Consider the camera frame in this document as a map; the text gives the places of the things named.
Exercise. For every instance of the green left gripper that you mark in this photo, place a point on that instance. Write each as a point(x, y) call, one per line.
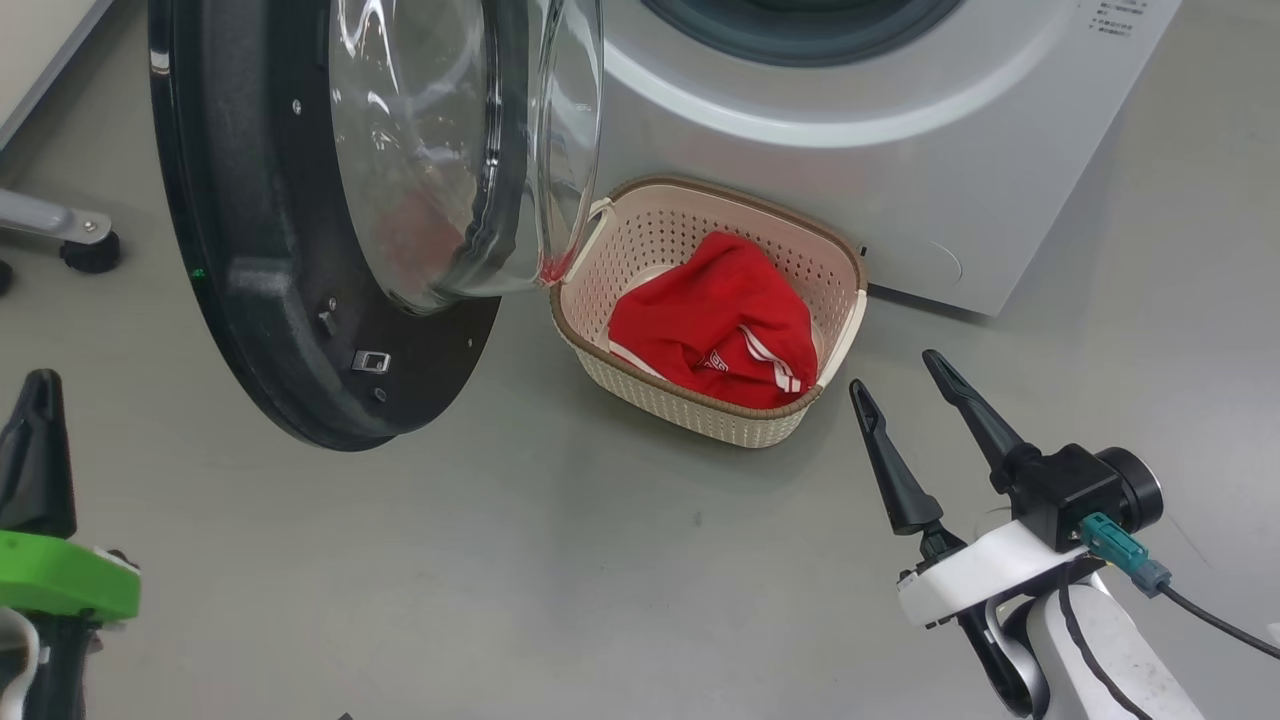
point(60, 575)

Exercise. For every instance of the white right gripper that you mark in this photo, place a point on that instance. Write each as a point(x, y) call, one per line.
point(990, 575)

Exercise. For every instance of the red white jersey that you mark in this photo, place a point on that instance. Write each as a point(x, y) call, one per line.
point(700, 310)

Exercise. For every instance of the black glass washing machine door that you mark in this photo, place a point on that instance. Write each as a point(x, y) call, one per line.
point(260, 250)

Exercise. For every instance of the white washing machine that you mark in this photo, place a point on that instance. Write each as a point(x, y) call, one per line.
point(1000, 150)

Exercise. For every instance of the cream perforated laundry basket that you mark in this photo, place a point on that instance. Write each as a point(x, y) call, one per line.
point(660, 230)

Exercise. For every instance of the grey rubber door seal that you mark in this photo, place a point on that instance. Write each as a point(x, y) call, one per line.
point(800, 45)

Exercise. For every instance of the round white filter cover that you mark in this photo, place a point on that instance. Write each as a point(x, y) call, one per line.
point(935, 265)

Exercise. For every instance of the grey leg with black caster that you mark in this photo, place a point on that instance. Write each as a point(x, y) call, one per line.
point(90, 252)

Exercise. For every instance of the white table panel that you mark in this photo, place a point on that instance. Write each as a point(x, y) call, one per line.
point(40, 50)

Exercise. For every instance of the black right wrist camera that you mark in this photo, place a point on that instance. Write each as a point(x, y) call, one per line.
point(1070, 490)

